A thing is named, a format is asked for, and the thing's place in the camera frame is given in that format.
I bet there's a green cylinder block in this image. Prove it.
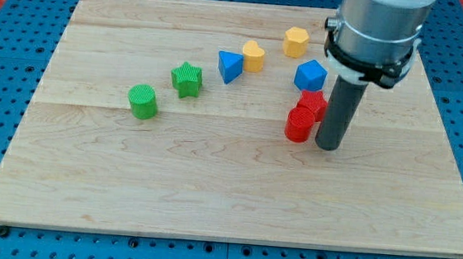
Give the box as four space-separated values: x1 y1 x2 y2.
127 83 158 120

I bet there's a wooden board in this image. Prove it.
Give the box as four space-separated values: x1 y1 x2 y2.
0 0 463 258

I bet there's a yellow heart block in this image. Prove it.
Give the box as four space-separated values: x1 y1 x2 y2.
242 40 266 73

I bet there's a red star block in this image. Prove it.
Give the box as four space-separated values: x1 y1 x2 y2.
296 90 328 122

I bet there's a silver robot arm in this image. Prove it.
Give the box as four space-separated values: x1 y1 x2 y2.
315 0 436 151

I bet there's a red cylinder block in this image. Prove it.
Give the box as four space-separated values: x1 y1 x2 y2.
284 106 316 143

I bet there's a yellow hexagon block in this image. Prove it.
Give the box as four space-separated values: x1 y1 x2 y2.
282 26 309 59

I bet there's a green star block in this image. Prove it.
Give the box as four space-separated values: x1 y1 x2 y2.
171 61 203 98

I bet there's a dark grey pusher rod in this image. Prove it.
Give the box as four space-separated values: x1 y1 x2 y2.
315 76 367 151

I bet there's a blue triangle block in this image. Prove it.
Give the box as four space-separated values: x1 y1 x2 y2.
218 51 244 84

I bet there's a blue cube block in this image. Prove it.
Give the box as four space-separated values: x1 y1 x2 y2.
294 59 328 92

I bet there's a black white clamp mount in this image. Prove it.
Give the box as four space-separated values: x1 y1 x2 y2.
324 16 421 89

